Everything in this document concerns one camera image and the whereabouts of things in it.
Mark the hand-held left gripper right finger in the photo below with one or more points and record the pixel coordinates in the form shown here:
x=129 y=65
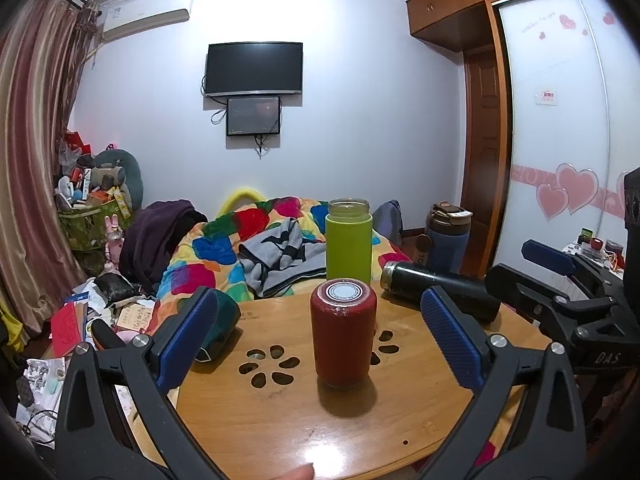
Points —
x=452 y=342

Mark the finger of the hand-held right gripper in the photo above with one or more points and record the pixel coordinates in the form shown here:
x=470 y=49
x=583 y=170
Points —
x=520 y=287
x=547 y=256

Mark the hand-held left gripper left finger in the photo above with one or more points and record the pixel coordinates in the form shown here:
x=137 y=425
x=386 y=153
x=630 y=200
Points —
x=186 y=345

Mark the red cup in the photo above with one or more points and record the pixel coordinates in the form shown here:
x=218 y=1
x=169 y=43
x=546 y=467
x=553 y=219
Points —
x=343 y=340

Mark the dark green cup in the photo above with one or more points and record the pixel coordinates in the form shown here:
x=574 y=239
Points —
x=222 y=320

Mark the black bottle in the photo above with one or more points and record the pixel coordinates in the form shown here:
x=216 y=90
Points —
x=440 y=292

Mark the red jar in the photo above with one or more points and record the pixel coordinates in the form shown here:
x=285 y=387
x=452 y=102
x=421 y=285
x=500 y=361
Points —
x=615 y=252

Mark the blue bottle with brown lid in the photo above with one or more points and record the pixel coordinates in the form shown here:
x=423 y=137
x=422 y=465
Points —
x=447 y=247

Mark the colourful spotted blanket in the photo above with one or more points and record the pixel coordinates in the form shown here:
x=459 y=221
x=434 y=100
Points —
x=215 y=255

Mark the dark purple cloth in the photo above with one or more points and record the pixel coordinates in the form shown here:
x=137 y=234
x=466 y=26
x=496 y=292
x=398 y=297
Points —
x=155 y=240

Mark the red book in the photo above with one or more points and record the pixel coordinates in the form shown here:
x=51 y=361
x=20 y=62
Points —
x=67 y=332

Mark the grey patterned towel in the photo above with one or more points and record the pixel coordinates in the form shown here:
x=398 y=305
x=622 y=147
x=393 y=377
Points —
x=280 y=260

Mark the pink rabbit toy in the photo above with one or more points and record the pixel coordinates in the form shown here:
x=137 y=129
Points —
x=114 y=240

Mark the white wardrobe with heart stickers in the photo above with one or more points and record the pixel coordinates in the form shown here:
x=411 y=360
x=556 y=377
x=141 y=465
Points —
x=565 y=125

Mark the grey blue bag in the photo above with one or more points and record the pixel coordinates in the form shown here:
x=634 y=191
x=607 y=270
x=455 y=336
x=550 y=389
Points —
x=389 y=221

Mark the brown wooden door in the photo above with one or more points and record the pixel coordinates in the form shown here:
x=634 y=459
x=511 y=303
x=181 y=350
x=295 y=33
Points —
x=480 y=135

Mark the green basket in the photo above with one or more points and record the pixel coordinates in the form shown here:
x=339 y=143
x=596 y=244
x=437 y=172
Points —
x=87 y=227

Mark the grey green cushion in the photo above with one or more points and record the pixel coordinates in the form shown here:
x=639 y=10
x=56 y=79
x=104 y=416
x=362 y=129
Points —
x=125 y=170

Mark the striped brown curtain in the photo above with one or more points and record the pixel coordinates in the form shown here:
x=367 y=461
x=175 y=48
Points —
x=35 y=160

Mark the wooden overhead cabinet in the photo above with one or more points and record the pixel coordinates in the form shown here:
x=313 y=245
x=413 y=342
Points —
x=450 y=10

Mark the white air conditioner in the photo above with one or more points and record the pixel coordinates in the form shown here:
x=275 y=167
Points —
x=145 y=16

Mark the small wall monitor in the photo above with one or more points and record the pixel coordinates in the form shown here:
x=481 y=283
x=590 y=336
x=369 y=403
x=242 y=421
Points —
x=253 y=116

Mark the black wall television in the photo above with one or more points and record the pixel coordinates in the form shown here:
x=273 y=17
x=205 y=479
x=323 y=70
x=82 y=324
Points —
x=254 y=69

